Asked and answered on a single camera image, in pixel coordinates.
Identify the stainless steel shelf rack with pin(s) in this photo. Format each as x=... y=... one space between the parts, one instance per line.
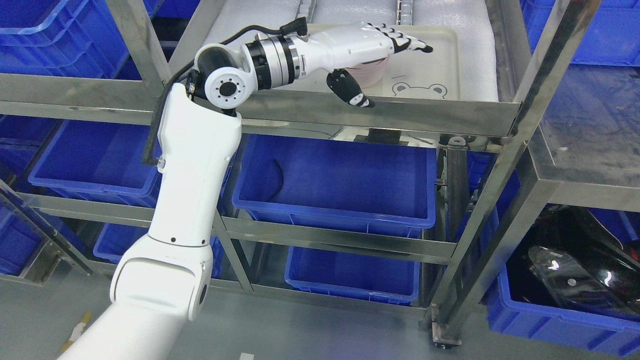
x=102 y=61

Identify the pink ikea bowl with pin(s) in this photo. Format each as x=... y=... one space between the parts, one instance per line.
x=368 y=74

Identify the blue bin bottom centre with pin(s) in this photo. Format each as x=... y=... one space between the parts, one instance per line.
x=354 y=276

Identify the blue bin middle centre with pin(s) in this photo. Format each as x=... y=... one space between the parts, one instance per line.
x=338 y=185

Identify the black motorcycle helmet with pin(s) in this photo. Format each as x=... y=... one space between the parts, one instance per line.
x=579 y=258

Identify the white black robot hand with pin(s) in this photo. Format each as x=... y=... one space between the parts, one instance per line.
x=339 y=48

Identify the blue bin middle left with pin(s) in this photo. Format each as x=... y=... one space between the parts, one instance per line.
x=99 y=162

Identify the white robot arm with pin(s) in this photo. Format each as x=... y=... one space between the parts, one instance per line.
x=161 y=281

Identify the blue bin holding helmet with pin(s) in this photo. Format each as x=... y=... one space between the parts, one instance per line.
x=583 y=330

